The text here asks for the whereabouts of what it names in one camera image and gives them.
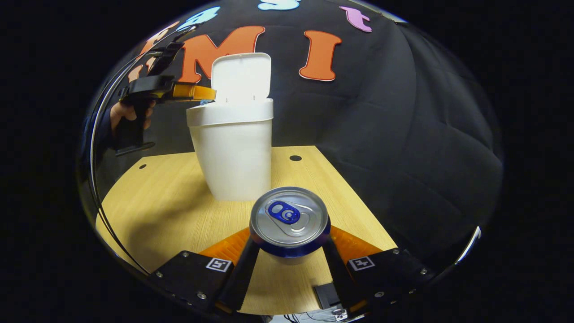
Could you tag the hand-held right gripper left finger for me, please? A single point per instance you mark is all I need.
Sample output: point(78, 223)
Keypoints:
point(244, 273)

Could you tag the white desktop garbage bin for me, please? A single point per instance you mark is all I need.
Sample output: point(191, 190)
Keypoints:
point(235, 152)

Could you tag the wooden desktop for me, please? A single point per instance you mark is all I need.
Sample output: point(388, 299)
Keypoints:
point(170, 215)

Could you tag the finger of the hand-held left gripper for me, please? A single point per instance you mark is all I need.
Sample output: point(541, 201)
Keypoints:
point(193, 93)

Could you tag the blue pop can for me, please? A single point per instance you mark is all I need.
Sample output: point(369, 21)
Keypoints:
point(289, 220)

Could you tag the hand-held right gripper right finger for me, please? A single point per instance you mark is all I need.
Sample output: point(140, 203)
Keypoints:
point(336, 269)

